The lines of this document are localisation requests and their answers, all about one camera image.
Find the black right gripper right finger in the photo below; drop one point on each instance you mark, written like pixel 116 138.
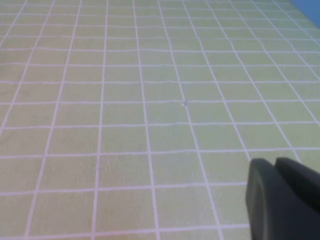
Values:
pixel 302 180

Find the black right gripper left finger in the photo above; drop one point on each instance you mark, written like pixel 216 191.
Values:
pixel 270 205

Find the blue background panel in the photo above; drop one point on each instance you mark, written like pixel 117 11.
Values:
pixel 308 8

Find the green white-grid tablecloth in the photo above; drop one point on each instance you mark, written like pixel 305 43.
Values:
pixel 125 112

